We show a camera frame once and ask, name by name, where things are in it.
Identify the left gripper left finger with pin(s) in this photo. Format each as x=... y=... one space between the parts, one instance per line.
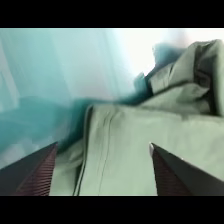
x=31 y=173

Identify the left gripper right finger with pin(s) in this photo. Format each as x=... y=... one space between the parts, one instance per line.
x=180 y=178

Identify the green shirt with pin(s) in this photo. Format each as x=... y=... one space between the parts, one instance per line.
x=133 y=140

